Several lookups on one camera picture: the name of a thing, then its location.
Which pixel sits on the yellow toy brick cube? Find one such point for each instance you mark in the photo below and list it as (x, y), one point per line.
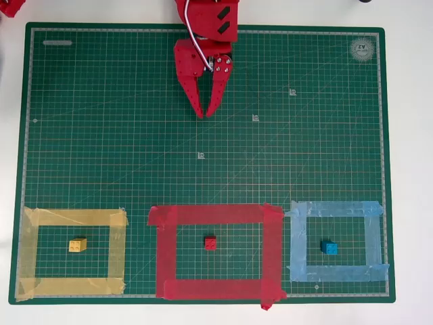
(78, 245)

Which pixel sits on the red toy brick cube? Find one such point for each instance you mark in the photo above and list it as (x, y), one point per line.
(210, 243)

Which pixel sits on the blue tape square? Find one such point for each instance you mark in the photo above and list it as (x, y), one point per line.
(299, 243)

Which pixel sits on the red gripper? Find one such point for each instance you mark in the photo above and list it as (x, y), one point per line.
(188, 60)

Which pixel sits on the blue toy brick cube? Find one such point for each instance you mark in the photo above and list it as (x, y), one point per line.
(329, 247)

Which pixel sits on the red printed robot arm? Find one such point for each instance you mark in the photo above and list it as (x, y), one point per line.
(209, 20)

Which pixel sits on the yellow tape square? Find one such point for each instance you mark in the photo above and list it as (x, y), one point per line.
(28, 254)

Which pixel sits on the red tape square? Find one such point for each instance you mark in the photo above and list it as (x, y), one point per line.
(165, 254)

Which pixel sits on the green cutting mat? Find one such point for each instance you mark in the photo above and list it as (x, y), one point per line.
(220, 152)

